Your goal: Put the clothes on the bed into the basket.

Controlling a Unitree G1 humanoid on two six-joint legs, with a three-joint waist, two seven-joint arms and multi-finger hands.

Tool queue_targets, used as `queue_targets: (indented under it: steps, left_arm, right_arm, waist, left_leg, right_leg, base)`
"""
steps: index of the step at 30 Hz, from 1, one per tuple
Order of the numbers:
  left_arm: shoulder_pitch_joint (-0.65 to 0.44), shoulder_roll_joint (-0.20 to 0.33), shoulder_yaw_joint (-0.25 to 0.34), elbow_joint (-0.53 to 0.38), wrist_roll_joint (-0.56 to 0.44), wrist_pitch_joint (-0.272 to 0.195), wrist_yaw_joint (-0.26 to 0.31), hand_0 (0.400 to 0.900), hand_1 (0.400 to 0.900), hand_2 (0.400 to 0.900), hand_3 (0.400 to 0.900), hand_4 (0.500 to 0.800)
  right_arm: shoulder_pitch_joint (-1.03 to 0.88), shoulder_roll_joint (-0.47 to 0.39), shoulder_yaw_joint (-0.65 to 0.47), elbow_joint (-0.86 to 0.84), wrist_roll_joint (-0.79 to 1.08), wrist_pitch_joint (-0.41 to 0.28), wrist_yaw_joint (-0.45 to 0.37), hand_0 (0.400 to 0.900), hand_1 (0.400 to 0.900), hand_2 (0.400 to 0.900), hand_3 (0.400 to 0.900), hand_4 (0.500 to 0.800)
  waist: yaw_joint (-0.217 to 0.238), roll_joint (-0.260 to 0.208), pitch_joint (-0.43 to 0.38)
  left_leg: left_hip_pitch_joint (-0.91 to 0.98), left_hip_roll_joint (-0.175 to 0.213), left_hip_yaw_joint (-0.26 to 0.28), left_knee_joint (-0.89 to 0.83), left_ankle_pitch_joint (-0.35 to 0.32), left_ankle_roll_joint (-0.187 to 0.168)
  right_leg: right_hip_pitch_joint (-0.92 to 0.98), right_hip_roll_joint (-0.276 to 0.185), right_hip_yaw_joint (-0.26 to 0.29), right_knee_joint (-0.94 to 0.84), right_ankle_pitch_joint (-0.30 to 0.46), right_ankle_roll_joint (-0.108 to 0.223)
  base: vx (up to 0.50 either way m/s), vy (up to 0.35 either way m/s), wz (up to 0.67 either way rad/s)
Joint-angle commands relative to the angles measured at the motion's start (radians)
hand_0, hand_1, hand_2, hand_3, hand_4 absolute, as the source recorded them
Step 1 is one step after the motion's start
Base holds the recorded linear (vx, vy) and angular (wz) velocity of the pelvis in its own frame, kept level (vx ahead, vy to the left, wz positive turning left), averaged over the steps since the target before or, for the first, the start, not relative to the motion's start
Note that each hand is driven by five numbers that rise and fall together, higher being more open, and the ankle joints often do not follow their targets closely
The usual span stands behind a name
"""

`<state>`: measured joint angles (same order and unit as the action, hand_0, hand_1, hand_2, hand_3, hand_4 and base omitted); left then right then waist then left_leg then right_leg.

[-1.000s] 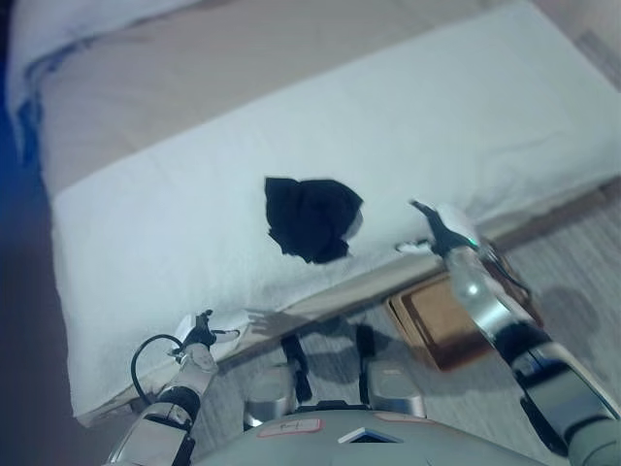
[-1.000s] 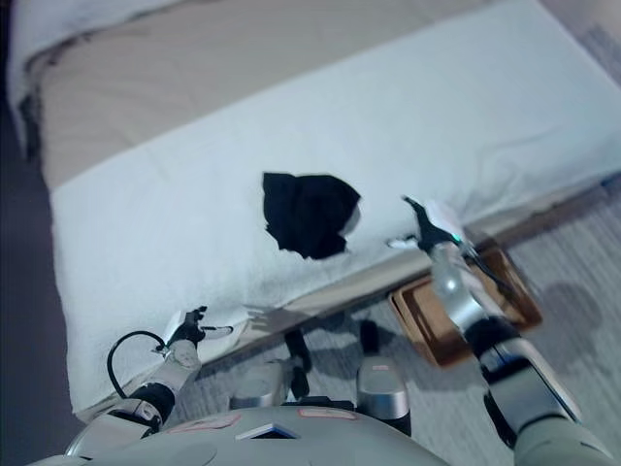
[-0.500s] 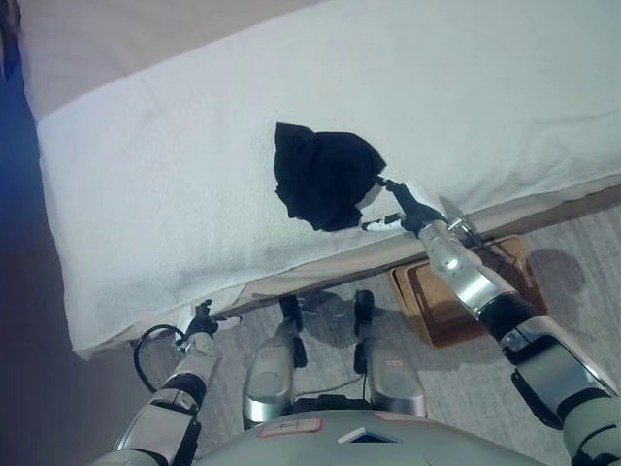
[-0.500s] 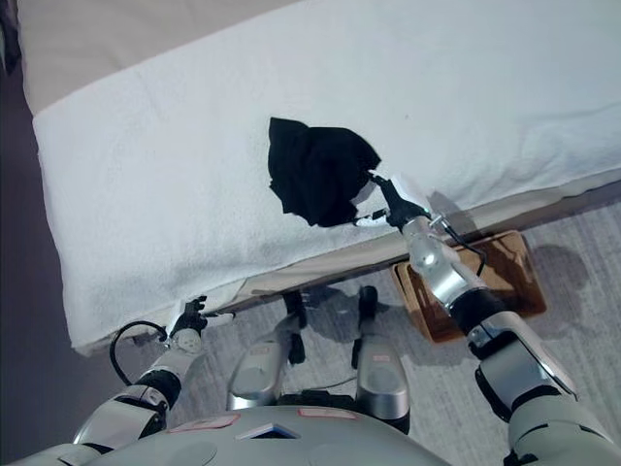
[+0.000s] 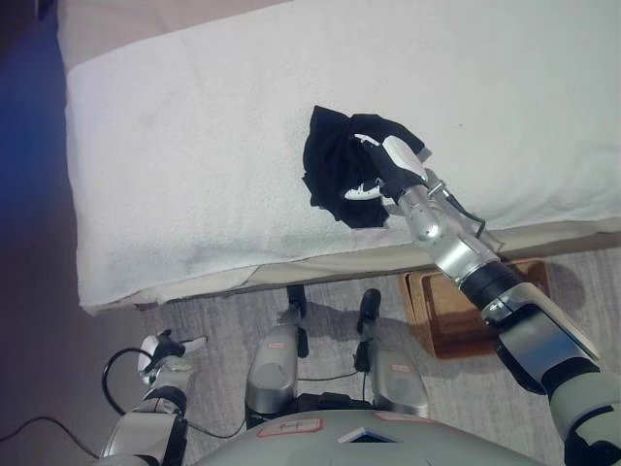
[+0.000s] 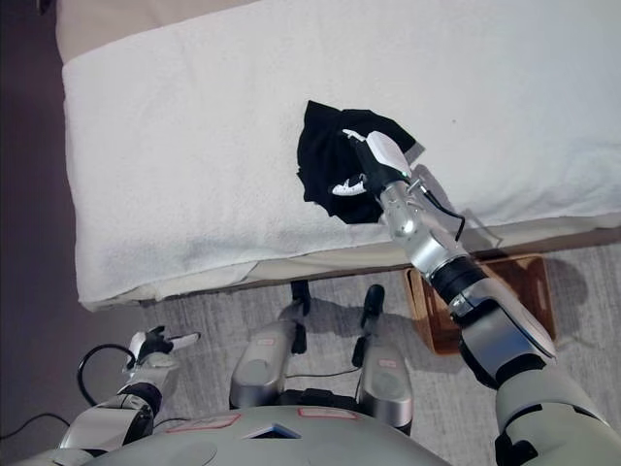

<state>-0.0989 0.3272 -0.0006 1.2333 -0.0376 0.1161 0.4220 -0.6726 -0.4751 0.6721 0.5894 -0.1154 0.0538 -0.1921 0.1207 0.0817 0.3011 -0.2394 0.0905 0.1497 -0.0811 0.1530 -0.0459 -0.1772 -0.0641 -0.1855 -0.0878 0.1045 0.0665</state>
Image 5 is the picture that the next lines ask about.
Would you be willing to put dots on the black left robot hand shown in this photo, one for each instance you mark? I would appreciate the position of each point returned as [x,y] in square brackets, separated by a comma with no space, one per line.
[165,348]

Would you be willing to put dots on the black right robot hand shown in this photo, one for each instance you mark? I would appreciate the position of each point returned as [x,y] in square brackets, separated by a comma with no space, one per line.
[395,167]

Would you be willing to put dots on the black clothes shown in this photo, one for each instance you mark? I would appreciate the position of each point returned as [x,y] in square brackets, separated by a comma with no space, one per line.
[330,165]

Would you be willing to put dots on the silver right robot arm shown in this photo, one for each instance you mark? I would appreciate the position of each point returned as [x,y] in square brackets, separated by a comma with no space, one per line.
[509,301]

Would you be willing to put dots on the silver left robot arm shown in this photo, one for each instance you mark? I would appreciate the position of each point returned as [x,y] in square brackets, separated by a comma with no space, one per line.
[150,422]

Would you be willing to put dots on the beige bed sheet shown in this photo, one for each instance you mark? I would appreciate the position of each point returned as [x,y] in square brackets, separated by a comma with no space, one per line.
[339,267]

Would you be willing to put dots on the grey robot torso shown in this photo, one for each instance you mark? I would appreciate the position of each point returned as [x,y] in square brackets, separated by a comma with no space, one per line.
[339,444]
[218,315]

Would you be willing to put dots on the silver left robot leg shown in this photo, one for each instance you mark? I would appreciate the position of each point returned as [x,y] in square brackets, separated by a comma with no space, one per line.
[274,374]

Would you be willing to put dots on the silver robot leg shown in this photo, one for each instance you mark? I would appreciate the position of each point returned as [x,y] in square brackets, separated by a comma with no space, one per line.
[400,383]
[274,374]

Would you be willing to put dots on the black left robot foot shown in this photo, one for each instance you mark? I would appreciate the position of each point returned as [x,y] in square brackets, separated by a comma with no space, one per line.
[296,303]

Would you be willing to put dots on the black robot foot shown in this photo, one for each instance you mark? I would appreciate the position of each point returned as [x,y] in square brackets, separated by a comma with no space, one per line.
[371,308]
[296,303]

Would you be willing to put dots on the black right robot foot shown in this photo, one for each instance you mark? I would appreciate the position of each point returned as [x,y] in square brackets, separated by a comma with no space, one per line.
[371,308]

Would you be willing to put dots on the white terry blanket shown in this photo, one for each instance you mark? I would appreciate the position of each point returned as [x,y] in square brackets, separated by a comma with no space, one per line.
[218,170]

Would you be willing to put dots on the silver right robot leg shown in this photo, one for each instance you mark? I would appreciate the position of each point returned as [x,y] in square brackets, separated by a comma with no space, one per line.
[400,383]

